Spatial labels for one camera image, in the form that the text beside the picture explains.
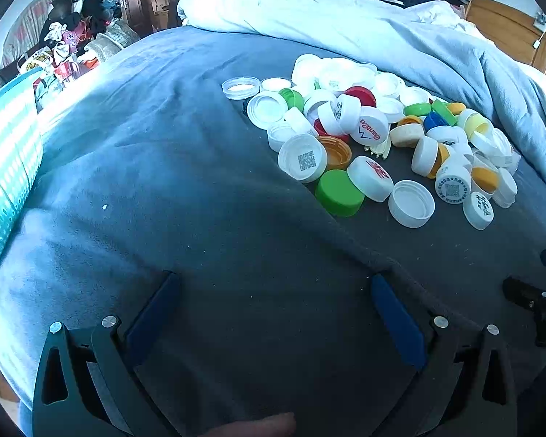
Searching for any pink striped mattress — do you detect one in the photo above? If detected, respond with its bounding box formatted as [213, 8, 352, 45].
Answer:
[2, 0, 62, 69]

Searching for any light blue duvet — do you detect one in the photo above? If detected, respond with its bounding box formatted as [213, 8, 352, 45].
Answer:
[177, 0, 546, 205]

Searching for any person's left hand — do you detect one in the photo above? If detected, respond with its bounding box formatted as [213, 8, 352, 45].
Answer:
[207, 412, 297, 437]

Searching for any wooden headboard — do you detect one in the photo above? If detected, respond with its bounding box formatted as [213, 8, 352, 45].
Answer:
[464, 0, 546, 83]

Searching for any pile of plastic bottle caps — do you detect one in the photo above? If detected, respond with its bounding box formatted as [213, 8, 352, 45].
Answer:
[221, 54, 522, 231]

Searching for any woven straw bag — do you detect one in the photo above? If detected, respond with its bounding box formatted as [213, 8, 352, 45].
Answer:
[84, 23, 139, 62]

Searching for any white crumpled cloth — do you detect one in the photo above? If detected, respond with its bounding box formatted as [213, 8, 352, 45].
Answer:
[405, 2, 483, 37]

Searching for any dark jacket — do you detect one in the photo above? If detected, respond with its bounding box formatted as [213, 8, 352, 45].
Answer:
[166, 0, 185, 30]

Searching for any grey-blue bed blanket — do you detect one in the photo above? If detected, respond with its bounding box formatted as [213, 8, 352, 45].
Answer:
[0, 25, 546, 437]

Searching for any pile of clothes and bags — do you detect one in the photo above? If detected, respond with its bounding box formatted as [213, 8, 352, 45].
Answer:
[18, 0, 139, 110]

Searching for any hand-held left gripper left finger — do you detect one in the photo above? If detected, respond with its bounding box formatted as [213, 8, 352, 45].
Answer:
[31, 271, 183, 437]

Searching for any white wall cable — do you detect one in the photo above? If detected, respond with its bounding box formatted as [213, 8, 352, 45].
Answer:
[532, 9, 546, 51]

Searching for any teal perforated plastic basket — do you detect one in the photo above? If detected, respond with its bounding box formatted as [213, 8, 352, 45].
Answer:
[0, 67, 44, 292]

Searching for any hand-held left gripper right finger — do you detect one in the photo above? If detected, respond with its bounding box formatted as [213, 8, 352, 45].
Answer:
[371, 273, 518, 437]

